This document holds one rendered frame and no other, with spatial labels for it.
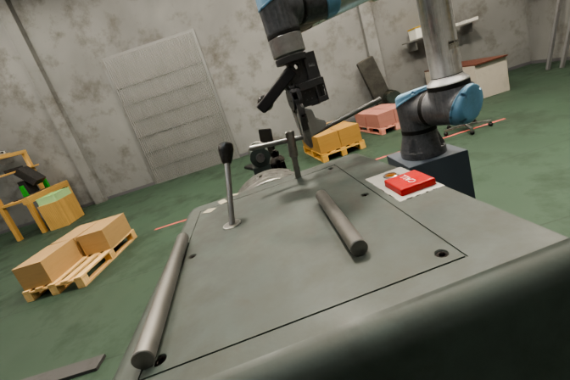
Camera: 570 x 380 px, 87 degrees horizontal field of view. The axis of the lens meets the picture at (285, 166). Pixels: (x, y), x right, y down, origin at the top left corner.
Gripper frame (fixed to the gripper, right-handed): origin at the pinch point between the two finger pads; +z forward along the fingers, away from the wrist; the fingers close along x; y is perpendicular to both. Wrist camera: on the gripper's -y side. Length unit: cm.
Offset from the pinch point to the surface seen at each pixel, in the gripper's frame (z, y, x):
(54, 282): 118, -291, 281
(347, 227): 5.1, -3.9, -35.3
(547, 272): 8, 9, -49
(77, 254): 110, -288, 332
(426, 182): 6.5, 11.8, -28.1
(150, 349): 6, -28, -44
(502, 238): 7.3, 9.7, -44.5
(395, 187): 6.3, 7.6, -26.2
